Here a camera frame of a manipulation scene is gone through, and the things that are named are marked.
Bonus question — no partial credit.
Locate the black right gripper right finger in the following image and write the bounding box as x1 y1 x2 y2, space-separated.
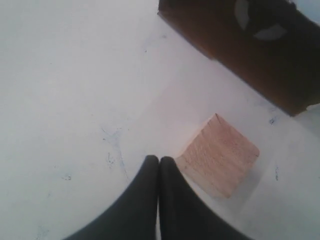
158 156 240 240

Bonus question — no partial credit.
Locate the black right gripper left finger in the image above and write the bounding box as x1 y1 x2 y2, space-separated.
67 155 159 240

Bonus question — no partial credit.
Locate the wooden cube block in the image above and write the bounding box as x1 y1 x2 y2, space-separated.
175 113 260 198

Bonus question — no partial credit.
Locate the blue white cardboard box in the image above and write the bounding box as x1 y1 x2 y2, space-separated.
158 0 320 116

